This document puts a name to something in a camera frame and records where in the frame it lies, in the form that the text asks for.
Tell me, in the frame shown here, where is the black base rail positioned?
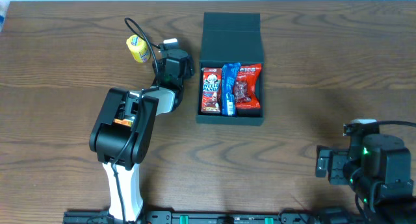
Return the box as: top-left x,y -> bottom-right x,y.
62,205 -> 330,224

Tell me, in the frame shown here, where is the yellow orange snack bag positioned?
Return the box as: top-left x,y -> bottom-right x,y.
113,119 -> 133,127

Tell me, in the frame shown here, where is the yellow candy canister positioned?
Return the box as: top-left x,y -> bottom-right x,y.
126,35 -> 151,63

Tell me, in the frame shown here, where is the blue Oreo cookie pack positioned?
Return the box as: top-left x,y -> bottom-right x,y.
221,63 -> 241,116

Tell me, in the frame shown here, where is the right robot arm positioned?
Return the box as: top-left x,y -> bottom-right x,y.
315,134 -> 415,223

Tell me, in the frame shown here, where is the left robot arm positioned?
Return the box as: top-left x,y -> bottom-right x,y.
87,49 -> 194,223

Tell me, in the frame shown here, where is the dark green gift box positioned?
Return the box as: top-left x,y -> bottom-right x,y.
196,12 -> 265,126

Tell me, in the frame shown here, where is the red Hello Panda box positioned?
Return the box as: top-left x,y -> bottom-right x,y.
201,68 -> 222,114

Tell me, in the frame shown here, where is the red Hacks candy bag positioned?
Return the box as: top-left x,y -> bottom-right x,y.
233,64 -> 262,109

